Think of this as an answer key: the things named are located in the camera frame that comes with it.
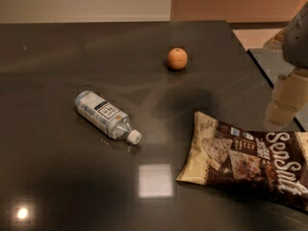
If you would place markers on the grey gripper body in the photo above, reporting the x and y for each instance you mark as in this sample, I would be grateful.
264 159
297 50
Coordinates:
296 45

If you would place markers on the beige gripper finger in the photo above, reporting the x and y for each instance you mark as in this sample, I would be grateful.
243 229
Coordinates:
289 96

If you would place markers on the brown sea salt chip bag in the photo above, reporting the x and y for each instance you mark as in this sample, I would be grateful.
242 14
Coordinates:
272 165

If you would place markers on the orange fruit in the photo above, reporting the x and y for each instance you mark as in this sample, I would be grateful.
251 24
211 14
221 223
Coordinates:
177 58

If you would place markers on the clear plastic tea bottle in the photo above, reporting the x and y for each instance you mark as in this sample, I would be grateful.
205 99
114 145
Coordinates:
106 117

